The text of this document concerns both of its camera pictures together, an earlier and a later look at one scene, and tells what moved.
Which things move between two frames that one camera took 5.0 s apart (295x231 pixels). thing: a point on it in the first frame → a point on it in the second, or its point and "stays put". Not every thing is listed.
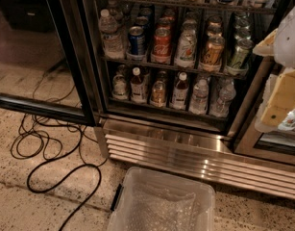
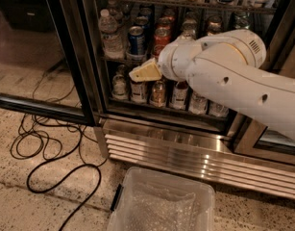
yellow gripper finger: x=266 y=47 → x=146 y=71
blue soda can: x=136 y=40 stays put
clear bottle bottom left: x=119 y=85 stays put
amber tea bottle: x=158 y=95 stays put
